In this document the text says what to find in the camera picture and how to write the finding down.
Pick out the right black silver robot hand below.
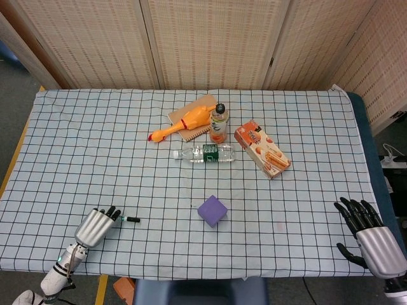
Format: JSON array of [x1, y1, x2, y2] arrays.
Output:
[[333, 196, 407, 280]]

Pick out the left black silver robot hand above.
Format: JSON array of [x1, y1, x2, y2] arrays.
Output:
[[74, 205, 123, 249]]

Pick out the purple cube block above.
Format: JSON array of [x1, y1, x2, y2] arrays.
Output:
[[197, 195, 229, 229]]

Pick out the black equipment box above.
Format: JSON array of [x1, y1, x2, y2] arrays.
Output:
[[382, 165, 407, 217]]

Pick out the orange block on floor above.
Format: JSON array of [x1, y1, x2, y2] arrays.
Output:
[[113, 277, 136, 305]]

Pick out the dark blue chair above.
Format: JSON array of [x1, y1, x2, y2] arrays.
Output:
[[132, 276, 270, 305]]

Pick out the white checkered tablecloth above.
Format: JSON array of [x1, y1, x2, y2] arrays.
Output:
[[0, 83, 392, 282]]

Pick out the clear water bottle green label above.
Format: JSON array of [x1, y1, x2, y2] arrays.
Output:
[[173, 143, 237, 164]]

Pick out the brown spiral notebook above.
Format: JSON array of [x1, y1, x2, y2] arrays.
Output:
[[167, 93, 219, 143]]

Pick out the yellow rubber chicken toy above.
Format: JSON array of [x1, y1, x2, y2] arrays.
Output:
[[147, 105, 217, 144]]

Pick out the orange biscuit box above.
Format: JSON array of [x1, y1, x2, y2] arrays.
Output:
[[234, 119, 293, 181]]

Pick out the orange juice bottle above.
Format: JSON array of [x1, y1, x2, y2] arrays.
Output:
[[209, 103, 230, 144]]

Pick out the beige woven folding screen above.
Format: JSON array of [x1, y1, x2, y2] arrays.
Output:
[[0, 0, 407, 137]]

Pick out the black thin cable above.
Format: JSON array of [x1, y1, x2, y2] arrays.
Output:
[[56, 276, 77, 305]]

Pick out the white cable with plug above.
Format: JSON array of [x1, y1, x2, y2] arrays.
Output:
[[379, 143, 407, 166]]

